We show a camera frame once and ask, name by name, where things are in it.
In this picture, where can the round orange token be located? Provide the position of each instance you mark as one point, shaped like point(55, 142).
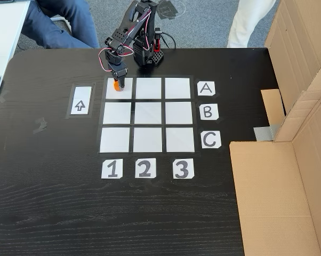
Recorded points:
point(116, 87)

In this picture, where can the white nine-square grid sheet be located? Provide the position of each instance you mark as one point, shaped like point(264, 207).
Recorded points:
point(118, 113)

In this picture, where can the white arrow paper sheet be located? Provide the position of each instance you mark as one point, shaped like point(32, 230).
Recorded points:
point(80, 93)

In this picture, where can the red black table clamp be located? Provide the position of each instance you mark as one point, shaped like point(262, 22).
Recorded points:
point(157, 48)

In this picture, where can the seated person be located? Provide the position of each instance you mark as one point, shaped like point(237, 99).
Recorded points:
point(70, 24)

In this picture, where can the black floor tape mark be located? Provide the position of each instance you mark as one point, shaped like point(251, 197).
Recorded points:
point(168, 10)

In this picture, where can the paper label letter A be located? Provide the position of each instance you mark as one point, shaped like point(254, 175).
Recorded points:
point(206, 88)

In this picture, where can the paper label number 1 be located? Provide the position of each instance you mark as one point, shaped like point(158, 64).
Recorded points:
point(112, 169)

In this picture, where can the clear tape scraps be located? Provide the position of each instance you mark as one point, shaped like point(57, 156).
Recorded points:
point(40, 126)

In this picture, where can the paper label number 2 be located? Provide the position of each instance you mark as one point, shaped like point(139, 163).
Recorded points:
point(145, 168)

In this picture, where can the paper label letter B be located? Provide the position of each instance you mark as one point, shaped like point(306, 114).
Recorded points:
point(209, 112)

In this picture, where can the paper label letter C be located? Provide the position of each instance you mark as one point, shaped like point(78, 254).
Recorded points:
point(211, 139)

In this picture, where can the paper label number 3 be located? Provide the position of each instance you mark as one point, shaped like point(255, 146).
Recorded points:
point(183, 168)

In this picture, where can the white desk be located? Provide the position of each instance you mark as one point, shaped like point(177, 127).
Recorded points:
point(3, 32)

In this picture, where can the dark flat device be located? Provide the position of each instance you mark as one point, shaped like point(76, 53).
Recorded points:
point(11, 1)

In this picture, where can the standing person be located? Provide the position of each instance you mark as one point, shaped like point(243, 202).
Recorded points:
point(243, 24)

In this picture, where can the grey tape piece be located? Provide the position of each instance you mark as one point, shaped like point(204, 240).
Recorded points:
point(264, 133)

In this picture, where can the brown cardboard box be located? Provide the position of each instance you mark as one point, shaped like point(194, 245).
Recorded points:
point(296, 40)
point(269, 200)

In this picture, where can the white chair frame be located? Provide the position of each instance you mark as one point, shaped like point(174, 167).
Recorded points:
point(68, 26)

